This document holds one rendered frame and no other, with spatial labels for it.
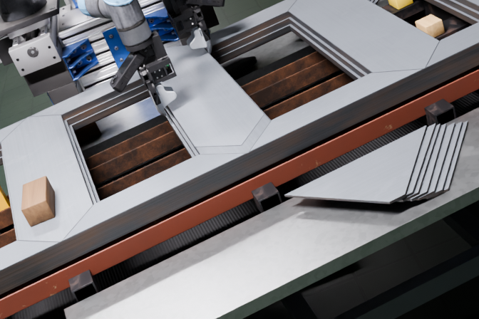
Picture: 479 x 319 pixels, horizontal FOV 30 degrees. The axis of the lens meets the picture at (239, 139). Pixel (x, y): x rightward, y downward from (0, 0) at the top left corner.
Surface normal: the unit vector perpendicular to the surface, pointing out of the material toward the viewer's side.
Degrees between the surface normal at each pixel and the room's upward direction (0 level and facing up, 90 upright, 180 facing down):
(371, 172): 0
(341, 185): 0
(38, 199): 0
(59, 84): 90
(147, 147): 90
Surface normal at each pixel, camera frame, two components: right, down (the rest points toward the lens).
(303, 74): 0.30, 0.38
